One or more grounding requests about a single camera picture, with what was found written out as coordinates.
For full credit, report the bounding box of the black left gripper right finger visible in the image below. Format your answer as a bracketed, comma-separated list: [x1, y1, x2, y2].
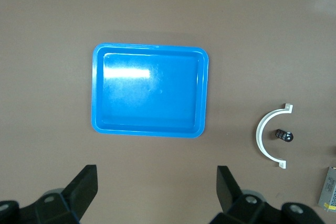
[209, 165, 283, 224]

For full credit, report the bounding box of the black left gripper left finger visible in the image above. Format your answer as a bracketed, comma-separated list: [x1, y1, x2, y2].
[19, 165, 99, 224]

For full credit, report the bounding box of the small black knob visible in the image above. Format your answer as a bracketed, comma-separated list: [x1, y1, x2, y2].
[274, 128, 295, 142]

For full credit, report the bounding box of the metal mesh power supply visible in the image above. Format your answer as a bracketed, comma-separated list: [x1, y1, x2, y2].
[317, 166, 336, 213]

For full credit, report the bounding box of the blue plastic tray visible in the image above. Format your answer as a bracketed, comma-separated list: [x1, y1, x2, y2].
[91, 42, 211, 138]

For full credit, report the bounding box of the large white half-ring clamp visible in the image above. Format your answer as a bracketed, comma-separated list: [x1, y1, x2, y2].
[255, 102, 294, 169]

